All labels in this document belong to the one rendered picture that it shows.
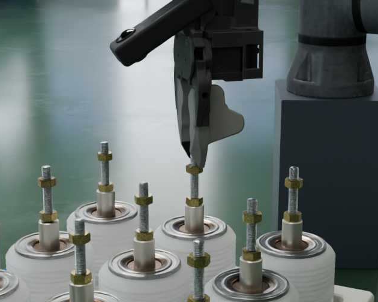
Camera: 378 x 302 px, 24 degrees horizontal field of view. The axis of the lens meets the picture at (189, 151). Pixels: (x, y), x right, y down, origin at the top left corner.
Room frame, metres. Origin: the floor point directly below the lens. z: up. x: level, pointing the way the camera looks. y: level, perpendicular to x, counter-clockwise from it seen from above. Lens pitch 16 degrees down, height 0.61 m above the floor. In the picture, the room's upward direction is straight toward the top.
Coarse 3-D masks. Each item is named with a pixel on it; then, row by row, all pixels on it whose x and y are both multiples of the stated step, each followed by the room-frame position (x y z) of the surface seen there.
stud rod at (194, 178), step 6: (192, 156) 0.94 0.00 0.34; (192, 162) 0.94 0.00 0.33; (192, 174) 0.94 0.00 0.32; (198, 174) 0.94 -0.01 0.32; (192, 180) 0.94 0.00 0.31; (198, 180) 0.94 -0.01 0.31; (192, 186) 0.94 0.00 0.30; (198, 186) 0.94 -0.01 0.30; (192, 192) 0.94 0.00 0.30; (198, 192) 0.94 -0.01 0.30
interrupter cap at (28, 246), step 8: (64, 232) 0.92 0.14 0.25; (24, 240) 0.90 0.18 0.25; (32, 240) 0.90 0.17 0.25; (64, 240) 0.90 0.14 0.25; (16, 248) 0.87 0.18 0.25; (24, 248) 0.88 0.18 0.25; (32, 248) 0.88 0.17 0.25; (64, 248) 0.88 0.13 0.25; (72, 248) 0.88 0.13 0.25; (24, 256) 0.86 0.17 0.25; (32, 256) 0.85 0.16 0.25; (40, 256) 0.85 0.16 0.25; (48, 256) 0.85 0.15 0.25; (56, 256) 0.85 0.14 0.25; (64, 256) 0.86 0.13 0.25
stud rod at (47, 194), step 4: (44, 168) 0.88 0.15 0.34; (48, 168) 0.89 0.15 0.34; (44, 172) 0.88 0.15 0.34; (48, 172) 0.89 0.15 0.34; (44, 176) 0.89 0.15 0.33; (48, 176) 0.89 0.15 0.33; (44, 188) 0.89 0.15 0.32; (48, 188) 0.89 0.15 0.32; (44, 192) 0.89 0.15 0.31; (48, 192) 0.89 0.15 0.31; (44, 196) 0.89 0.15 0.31; (48, 196) 0.89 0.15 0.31; (44, 200) 0.89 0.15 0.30; (48, 200) 0.89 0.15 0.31; (44, 204) 0.89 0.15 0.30; (48, 204) 0.89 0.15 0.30; (52, 204) 0.89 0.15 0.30; (44, 208) 0.89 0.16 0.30; (48, 208) 0.88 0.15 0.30; (52, 208) 0.89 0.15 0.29; (44, 212) 0.89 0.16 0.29; (48, 212) 0.89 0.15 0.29
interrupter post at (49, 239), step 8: (40, 224) 0.88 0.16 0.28; (48, 224) 0.88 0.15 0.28; (56, 224) 0.88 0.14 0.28; (40, 232) 0.88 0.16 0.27; (48, 232) 0.88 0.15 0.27; (56, 232) 0.88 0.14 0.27; (40, 240) 0.88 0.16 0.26; (48, 240) 0.88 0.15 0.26; (56, 240) 0.88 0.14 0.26; (40, 248) 0.88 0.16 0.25; (48, 248) 0.88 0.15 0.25; (56, 248) 0.88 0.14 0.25
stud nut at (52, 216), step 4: (40, 212) 0.89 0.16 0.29; (52, 212) 0.89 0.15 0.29; (56, 212) 0.89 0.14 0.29; (40, 216) 0.89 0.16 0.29; (44, 216) 0.88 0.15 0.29; (48, 216) 0.88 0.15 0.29; (52, 216) 0.88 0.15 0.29; (56, 216) 0.89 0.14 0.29; (44, 220) 0.88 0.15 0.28; (48, 220) 0.88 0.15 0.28; (52, 220) 0.88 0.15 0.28
